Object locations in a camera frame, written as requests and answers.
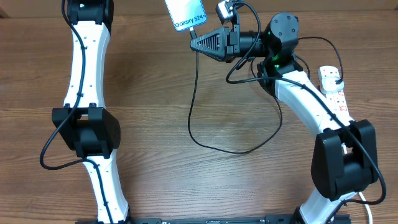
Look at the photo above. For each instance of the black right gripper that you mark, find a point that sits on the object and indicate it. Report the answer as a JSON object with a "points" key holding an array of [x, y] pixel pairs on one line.
{"points": [[227, 42]]}

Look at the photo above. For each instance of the blue screen smartphone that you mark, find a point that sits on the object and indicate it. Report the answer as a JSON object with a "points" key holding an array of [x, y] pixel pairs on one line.
{"points": [[186, 13]]}

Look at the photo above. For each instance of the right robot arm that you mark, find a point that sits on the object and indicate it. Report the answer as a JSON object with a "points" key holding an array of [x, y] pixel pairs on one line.
{"points": [[344, 161]]}

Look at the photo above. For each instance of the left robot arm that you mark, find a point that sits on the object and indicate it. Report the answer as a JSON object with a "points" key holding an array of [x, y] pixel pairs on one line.
{"points": [[83, 122]]}

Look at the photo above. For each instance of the white charger plug adapter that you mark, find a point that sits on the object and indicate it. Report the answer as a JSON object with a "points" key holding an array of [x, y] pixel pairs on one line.
{"points": [[331, 85]]}

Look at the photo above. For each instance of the white power strip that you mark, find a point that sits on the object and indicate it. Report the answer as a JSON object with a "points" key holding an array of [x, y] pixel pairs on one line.
{"points": [[337, 99]]}

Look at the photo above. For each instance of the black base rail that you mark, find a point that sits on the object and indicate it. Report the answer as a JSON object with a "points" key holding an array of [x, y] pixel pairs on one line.
{"points": [[211, 221]]}

